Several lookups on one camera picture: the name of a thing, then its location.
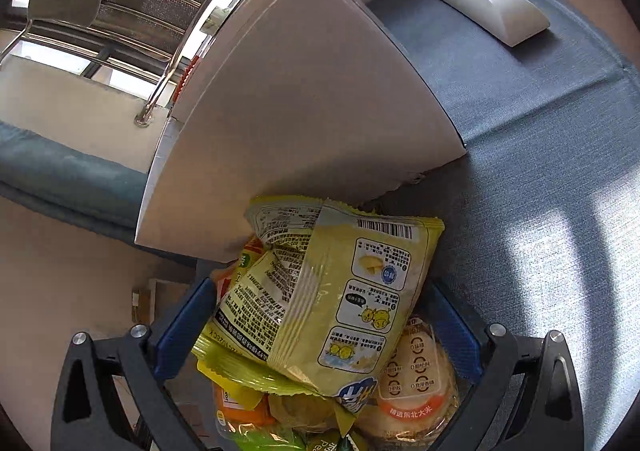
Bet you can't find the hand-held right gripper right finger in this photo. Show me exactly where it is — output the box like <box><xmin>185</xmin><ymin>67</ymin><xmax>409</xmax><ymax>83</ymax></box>
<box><xmin>422</xmin><ymin>280</ymin><xmax>585</xmax><ymax>451</ymax></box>

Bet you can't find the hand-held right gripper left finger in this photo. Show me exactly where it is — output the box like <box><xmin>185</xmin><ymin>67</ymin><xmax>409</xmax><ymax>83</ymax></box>
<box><xmin>50</xmin><ymin>277</ymin><xmax>221</xmax><ymax>451</ymax></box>

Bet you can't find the pale yellow snack bag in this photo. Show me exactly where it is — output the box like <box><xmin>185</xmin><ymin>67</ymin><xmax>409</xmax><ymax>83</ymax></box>
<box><xmin>192</xmin><ymin>196</ymin><xmax>445</xmax><ymax>434</ymax></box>

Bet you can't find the white cardboard box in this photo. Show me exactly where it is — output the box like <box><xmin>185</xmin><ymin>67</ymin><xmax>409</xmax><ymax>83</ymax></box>
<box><xmin>134</xmin><ymin>0</ymin><xmax>468</xmax><ymax>263</ymax></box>

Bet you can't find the round rice cracker packet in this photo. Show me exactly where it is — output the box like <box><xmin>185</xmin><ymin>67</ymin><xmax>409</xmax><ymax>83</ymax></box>
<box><xmin>357</xmin><ymin>316</ymin><xmax>461</xmax><ymax>448</ymax></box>

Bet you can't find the orange snack packet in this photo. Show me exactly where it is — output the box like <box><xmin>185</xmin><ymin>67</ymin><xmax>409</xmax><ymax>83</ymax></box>
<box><xmin>214</xmin><ymin>375</ymin><xmax>275</xmax><ymax>433</ymax></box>

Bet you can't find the yellow clear snack packet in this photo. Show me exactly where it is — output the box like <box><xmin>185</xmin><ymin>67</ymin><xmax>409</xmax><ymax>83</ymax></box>
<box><xmin>267</xmin><ymin>393</ymin><xmax>347</xmax><ymax>433</ymax></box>

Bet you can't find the green snack packet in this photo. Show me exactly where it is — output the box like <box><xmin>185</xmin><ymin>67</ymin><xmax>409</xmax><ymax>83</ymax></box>
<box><xmin>225</xmin><ymin>423</ymin><xmax>371</xmax><ymax>451</ymax></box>

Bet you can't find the grey-blue fabric table cover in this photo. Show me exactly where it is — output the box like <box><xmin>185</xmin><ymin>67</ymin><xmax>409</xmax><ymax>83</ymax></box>
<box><xmin>367</xmin><ymin>0</ymin><xmax>637</xmax><ymax>451</ymax></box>

